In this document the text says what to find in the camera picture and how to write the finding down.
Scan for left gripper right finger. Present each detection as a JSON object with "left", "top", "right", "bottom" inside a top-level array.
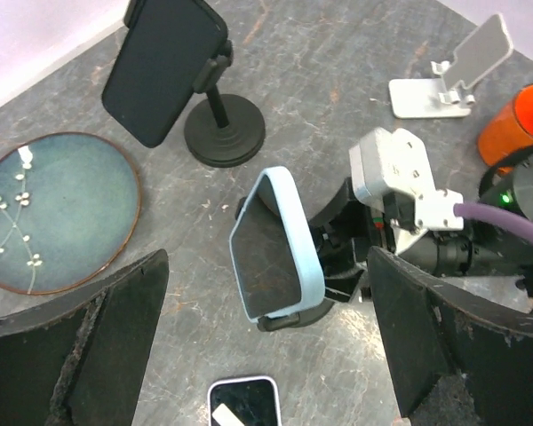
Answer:
[{"left": 368, "top": 248, "right": 533, "bottom": 425}]

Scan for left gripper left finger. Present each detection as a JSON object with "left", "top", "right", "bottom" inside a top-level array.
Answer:
[{"left": 0, "top": 249, "right": 169, "bottom": 425}]

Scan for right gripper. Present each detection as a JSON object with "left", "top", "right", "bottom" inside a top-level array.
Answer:
[{"left": 309, "top": 177, "right": 396, "bottom": 304}]

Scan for black phone stand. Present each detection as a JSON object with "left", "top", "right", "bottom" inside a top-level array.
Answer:
[
  {"left": 229, "top": 196, "right": 332, "bottom": 332},
  {"left": 123, "top": 0, "right": 267, "bottom": 169}
]

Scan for light blue phone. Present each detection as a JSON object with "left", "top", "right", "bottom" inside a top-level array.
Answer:
[{"left": 228, "top": 166, "right": 325, "bottom": 323}]

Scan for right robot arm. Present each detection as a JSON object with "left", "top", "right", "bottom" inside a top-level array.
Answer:
[{"left": 311, "top": 146, "right": 533, "bottom": 320}]

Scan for lilac case phone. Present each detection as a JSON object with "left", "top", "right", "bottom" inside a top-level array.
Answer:
[{"left": 207, "top": 375, "right": 282, "bottom": 426}]

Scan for white folding phone stand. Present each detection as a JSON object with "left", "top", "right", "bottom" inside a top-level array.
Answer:
[{"left": 388, "top": 13, "right": 513, "bottom": 119}]

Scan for black phone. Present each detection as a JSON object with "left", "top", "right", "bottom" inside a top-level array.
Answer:
[{"left": 101, "top": 0, "right": 228, "bottom": 148}]

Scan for blue ceramic plate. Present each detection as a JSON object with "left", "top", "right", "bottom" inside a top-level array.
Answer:
[{"left": 0, "top": 132, "right": 141, "bottom": 296}]

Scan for orange mug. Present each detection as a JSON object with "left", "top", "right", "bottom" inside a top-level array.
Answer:
[{"left": 477, "top": 83, "right": 533, "bottom": 166}]

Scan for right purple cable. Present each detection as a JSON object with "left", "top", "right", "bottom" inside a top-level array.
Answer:
[{"left": 455, "top": 201, "right": 533, "bottom": 256}]

